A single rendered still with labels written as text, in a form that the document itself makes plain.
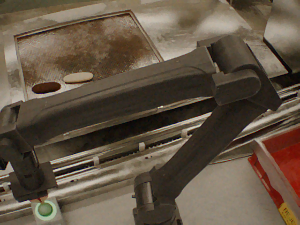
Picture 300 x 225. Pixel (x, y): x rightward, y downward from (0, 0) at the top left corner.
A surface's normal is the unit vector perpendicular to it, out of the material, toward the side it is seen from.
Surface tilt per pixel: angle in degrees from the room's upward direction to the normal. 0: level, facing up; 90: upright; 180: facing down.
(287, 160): 0
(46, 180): 1
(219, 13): 10
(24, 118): 19
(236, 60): 27
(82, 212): 0
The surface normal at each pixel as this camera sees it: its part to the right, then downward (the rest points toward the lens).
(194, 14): 0.13, -0.58
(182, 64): -0.27, -0.65
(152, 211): 0.11, 0.71
